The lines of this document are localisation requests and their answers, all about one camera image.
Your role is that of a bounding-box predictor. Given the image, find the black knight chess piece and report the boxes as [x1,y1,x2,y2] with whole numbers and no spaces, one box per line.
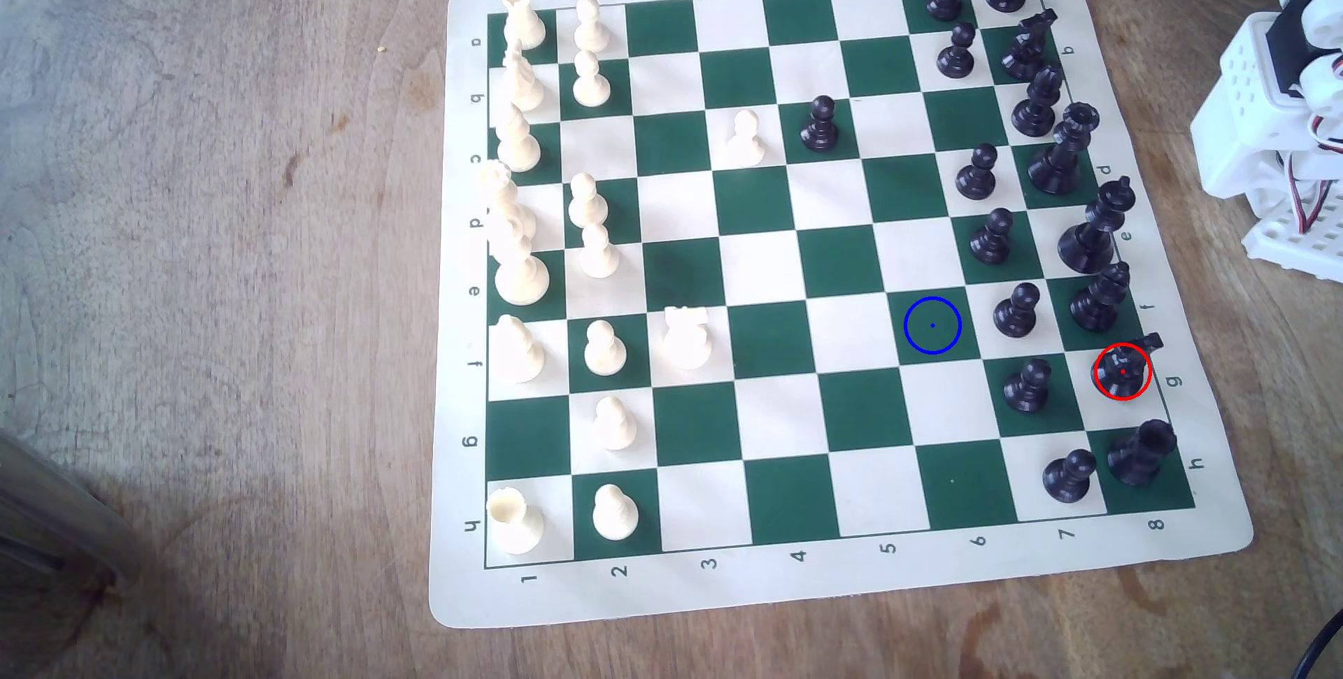
[1093,333,1165,399]
[1000,8,1059,83]

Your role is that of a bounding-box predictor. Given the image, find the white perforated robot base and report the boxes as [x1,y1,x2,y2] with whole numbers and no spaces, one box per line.
[1241,170,1343,284]

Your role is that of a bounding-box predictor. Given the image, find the white knight chess piece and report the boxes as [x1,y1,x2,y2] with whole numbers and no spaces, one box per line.
[662,306,715,371]
[499,37,547,114]

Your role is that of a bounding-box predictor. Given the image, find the white pawn chess piece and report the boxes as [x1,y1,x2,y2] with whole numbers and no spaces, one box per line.
[578,222,621,280]
[592,483,640,542]
[571,50,613,108]
[726,108,767,169]
[573,0,612,55]
[583,320,629,378]
[567,173,611,231]
[594,396,639,452]

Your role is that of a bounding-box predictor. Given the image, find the white king chess piece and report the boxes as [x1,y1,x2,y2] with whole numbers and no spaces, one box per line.
[488,212,552,307]

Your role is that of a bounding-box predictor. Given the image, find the white bishop chess piece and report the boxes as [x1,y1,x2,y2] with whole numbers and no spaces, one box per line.
[494,100,543,175]
[493,314,547,385]

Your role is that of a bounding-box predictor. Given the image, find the white queen chess piece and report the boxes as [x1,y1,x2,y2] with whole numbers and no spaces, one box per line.
[477,159,539,245]

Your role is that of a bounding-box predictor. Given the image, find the white rook chess piece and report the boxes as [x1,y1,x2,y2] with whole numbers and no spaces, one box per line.
[485,486,547,555]
[499,0,548,52]

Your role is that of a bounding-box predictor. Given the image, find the green white chess mat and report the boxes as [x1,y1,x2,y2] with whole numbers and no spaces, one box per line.
[428,0,1255,630]

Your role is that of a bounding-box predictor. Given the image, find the black queen chess piece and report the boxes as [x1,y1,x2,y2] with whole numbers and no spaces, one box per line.
[1026,102,1102,196]

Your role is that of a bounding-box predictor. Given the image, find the black bishop chess piece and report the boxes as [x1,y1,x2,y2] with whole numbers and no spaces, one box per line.
[1011,64,1065,138]
[1069,260,1132,334]

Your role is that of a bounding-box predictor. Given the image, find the black king chess piece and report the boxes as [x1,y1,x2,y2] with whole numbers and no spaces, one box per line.
[1056,176,1137,276]

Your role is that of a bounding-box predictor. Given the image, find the grey metal object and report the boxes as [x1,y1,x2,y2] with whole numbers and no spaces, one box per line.
[0,432,145,599]

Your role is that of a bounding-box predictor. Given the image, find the red white black servo wires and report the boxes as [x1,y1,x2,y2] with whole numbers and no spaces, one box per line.
[1282,50,1343,236]

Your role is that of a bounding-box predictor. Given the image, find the thick black cable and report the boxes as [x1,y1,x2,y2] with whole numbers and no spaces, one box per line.
[1288,610,1343,679]

